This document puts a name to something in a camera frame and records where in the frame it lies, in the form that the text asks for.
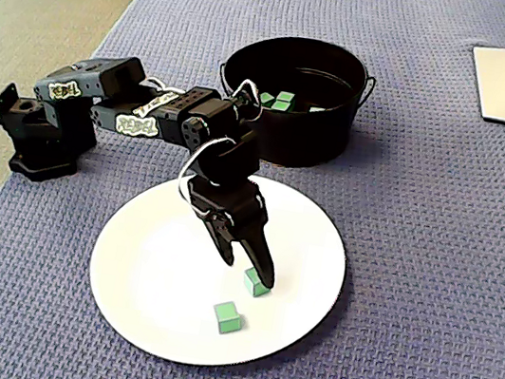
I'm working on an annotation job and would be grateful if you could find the blue woven table mat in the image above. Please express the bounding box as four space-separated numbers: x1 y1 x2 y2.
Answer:
0 0 505 379

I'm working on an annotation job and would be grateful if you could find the black metal bucket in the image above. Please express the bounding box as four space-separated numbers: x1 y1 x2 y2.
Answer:
206 24 383 179

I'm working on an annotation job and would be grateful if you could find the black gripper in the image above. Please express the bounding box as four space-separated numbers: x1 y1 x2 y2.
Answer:
171 124 298 294

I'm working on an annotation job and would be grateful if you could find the white round plate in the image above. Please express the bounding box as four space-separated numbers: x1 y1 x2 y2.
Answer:
76 150 360 379

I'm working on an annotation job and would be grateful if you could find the thin servo wire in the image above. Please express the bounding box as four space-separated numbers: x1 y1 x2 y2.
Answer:
174 130 238 206
142 75 189 98
228 76 269 123

